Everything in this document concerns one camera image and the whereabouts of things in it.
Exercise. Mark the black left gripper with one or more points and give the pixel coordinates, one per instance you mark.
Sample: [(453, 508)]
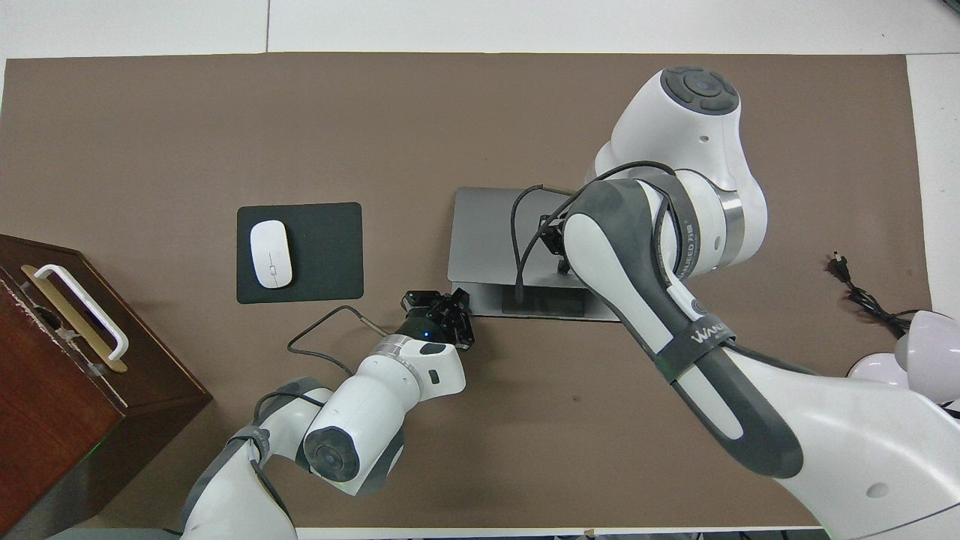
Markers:
[(426, 330)]

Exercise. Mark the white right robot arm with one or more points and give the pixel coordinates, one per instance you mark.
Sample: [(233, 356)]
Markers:
[(825, 450)]

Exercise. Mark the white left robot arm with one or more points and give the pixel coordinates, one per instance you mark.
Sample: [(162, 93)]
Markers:
[(360, 420)]

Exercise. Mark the white desk lamp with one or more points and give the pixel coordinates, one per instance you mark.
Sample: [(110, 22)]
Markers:
[(930, 352)]

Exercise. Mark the grey laptop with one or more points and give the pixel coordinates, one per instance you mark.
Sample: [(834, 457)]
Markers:
[(487, 240)]

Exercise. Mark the brown paper table mat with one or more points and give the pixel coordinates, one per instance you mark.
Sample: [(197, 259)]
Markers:
[(225, 112)]

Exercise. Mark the dark wooden box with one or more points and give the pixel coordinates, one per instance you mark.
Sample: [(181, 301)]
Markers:
[(45, 420)]

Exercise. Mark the white computer mouse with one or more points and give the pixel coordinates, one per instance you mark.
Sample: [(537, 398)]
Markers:
[(270, 255)]

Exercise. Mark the black mouse pad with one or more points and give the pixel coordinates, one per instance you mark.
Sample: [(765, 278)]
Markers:
[(330, 255)]

